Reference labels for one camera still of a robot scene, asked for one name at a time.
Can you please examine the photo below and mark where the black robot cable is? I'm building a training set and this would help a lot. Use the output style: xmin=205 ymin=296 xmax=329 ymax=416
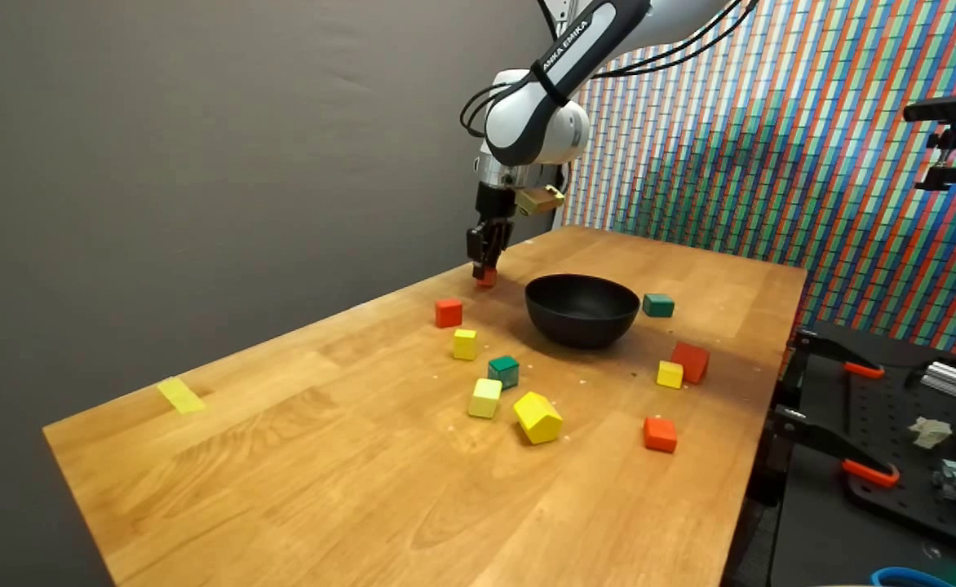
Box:
xmin=457 ymin=0 xmax=763 ymax=142

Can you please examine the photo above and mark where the red wooden cube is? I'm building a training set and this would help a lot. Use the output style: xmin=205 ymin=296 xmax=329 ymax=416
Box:
xmin=435 ymin=296 xmax=467 ymax=334

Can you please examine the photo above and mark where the small white plastic part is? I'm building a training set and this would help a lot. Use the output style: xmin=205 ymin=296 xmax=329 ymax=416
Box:
xmin=909 ymin=416 xmax=956 ymax=453

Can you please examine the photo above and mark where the large orange-red wooden block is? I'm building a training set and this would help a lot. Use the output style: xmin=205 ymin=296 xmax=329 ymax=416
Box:
xmin=668 ymin=338 xmax=715 ymax=387

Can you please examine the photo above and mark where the wrist mounted camera box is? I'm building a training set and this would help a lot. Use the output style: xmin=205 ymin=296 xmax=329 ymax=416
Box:
xmin=514 ymin=183 xmax=569 ymax=219

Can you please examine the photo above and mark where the black bowl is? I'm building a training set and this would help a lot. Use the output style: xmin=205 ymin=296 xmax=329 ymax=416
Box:
xmin=522 ymin=272 xmax=643 ymax=352

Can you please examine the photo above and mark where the large yellow wooden block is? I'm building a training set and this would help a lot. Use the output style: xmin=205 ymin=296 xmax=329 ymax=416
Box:
xmin=508 ymin=387 xmax=569 ymax=450

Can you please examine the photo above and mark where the grey photo backdrop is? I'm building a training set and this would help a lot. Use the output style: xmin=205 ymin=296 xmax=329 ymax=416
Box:
xmin=0 ymin=0 xmax=569 ymax=587

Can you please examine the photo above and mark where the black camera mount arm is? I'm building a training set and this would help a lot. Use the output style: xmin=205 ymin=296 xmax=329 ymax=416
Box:
xmin=898 ymin=92 xmax=956 ymax=195

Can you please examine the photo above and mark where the yellow block far left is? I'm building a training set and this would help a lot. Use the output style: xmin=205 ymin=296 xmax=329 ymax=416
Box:
xmin=154 ymin=375 xmax=209 ymax=417

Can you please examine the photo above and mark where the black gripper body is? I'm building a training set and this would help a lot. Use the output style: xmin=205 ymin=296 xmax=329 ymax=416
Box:
xmin=475 ymin=180 xmax=519 ymax=230

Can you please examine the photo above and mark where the black clamp orange handle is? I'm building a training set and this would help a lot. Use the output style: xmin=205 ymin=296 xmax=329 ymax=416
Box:
xmin=769 ymin=403 xmax=903 ymax=496
xmin=791 ymin=325 xmax=892 ymax=386

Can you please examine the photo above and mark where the green wooden block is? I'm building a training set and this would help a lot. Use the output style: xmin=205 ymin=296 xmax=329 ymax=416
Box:
xmin=485 ymin=352 xmax=522 ymax=394
xmin=641 ymin=290 xmax=680 ymax=322

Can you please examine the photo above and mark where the black perforated mounting board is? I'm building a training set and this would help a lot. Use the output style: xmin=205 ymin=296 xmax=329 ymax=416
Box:
xmin=729 ymin=319 xmax=956 ymax=587

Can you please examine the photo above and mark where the small yellow wooden cube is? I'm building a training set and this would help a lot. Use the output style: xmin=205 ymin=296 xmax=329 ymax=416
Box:
xmin=654 ymin=359 xmax=688 ymax=393

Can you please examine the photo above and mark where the blue plastic object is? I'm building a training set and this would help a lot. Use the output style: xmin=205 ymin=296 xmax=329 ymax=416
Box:
xmin=865 ymin=565 xmax=956 ymax=587

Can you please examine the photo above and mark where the pale yellow wooden cube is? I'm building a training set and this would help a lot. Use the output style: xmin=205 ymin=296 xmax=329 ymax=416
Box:
xmin=467 ymin=375 xmax=506 ymax=423

